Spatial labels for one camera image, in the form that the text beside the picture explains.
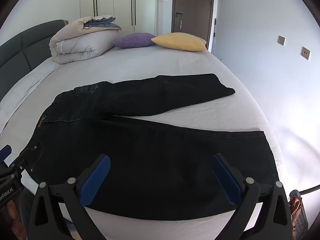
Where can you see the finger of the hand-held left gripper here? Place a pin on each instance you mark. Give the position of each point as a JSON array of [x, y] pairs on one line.
[[15, 166]]

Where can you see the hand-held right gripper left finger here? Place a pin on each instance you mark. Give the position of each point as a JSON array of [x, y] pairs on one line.
[[96, 180]]

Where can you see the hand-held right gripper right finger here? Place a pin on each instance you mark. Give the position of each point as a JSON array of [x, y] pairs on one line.
[[226, 180]]

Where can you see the black pants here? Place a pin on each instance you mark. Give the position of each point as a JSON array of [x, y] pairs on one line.
[[155, 155]]

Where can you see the person's left hand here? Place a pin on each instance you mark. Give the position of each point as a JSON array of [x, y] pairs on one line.
[[16, 222]]

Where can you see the brown bag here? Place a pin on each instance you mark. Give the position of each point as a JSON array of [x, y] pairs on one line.
[[297, 212]]

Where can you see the grey padded headboard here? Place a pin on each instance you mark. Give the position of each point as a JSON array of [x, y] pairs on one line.
[[15, 55]]

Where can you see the bed with white sheet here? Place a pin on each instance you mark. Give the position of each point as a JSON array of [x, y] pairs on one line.
[[150, 62]]

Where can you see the folded beige duvet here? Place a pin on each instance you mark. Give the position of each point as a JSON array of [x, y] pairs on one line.
[[80, 45]]

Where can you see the purple pillow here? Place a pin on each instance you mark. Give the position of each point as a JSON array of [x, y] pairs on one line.
[[132, 40]]

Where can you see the white pole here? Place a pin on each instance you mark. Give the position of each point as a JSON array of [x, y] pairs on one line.
[[214, 35]]

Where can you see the yellow pillow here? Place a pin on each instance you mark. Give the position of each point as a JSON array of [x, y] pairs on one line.
[[180, 42]]

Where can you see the brown door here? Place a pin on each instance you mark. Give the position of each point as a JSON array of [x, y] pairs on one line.
[[193, 5]]

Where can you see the white wardrobe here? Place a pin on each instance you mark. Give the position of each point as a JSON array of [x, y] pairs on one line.
[[115, 2]]

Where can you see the black curved rail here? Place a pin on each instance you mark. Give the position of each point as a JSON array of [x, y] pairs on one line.
[[310, 189]]

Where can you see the metal wall socket plate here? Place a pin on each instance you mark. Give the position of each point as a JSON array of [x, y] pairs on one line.
[[281, 40], [305, 53]]

